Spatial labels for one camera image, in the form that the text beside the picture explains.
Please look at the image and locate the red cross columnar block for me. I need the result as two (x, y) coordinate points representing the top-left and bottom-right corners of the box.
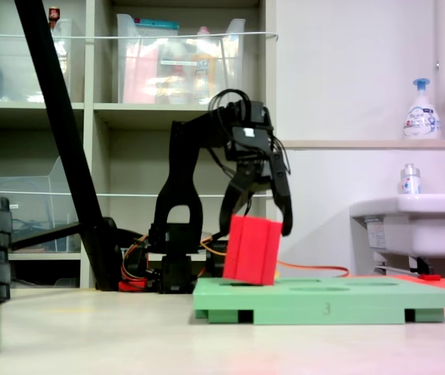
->
(222, 214), (284, 287)

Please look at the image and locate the green shape hole board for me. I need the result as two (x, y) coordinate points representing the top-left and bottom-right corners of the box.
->
(192, 276), (445, 326)

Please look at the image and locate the yellow bottle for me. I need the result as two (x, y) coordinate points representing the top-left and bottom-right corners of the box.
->
(190, 26), (219, 105)

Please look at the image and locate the clear storage bin with goods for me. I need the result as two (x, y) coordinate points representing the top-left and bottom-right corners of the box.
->
(116, 13), (247, 105)

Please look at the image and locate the beige shelf unit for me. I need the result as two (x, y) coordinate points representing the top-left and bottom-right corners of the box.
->
(0, 0), (279, 290)

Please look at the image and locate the small clear sanitizer bottle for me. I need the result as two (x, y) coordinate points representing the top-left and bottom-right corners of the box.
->
(397, 162), (422, 195)

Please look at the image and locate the white sink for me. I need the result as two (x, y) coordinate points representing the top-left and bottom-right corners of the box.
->
(349, 193), (445, 277)

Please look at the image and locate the white blue soap pump bottle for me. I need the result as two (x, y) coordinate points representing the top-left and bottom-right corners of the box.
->
(402, 77), (442, 141)

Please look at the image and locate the thin black tripod strut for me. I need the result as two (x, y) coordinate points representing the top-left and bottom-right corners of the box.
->
(9, 221), (85, 252)

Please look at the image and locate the thick black tripod leg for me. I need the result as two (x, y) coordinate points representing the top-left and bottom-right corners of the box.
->
(13, 0), (124, 292)

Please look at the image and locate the empty clear storage bin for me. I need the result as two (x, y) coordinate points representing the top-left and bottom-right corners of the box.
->
(0, 155), (84, 253)

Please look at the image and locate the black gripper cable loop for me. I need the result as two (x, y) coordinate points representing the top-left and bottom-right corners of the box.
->
(208, 88), (253, 118)

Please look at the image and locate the beige wall ledge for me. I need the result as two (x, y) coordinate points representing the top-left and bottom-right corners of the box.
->
(276, 139), (445, 150)

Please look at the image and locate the orange red wire loop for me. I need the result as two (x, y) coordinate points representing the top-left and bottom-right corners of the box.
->
(120, 234), (149, 292)

